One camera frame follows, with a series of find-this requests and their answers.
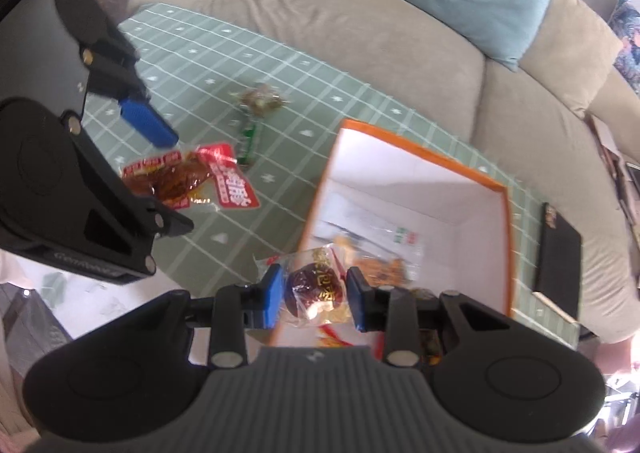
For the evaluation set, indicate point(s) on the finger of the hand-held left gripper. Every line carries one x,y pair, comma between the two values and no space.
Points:
167,224
147,123

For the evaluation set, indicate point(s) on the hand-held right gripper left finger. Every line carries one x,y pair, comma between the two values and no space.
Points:
272,295

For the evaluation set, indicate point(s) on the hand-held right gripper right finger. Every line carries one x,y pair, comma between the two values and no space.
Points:
357,300

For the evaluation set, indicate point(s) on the red orange chip bag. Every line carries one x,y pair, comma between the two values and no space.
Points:
340,335

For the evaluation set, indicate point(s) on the red date packet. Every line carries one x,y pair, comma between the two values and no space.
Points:
312,285

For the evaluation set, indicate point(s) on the orange brown snack packet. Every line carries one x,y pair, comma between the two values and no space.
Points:
387,270

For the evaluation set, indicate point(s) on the red braised meat packet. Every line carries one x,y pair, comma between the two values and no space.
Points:
175,178

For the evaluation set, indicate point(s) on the silver sachet packet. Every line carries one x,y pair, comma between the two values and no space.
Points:
395,238

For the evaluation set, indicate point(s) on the orange cardboard box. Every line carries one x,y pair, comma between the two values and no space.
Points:
400,173

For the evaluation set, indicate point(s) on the green sausage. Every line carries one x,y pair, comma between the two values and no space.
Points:
248,140

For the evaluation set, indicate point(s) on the clear nut snack packet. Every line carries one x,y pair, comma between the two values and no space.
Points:
260,100

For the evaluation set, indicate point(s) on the green grid tablecloth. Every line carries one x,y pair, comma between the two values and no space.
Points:
300,83

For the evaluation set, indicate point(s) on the black notebook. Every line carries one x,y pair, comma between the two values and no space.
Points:
560,258

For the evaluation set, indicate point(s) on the beige sofa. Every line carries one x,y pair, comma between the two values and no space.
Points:
400,58

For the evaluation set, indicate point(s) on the patterned cushion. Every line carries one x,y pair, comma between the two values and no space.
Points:
627,43

